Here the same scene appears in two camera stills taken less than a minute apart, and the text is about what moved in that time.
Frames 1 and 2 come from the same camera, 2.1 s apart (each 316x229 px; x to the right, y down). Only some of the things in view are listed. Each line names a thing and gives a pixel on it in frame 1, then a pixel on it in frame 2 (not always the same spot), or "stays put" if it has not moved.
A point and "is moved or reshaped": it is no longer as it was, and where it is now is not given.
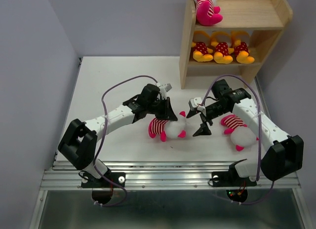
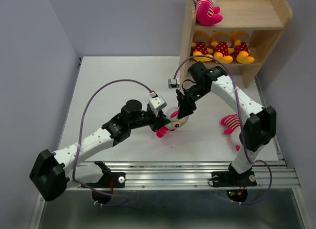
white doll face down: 168,128 is moved or reshaped
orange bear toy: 241,42 stays put
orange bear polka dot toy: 202,52 stays put
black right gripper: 204,130 → 185,105
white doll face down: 241,135 stays put
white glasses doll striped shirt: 207,12 stays put
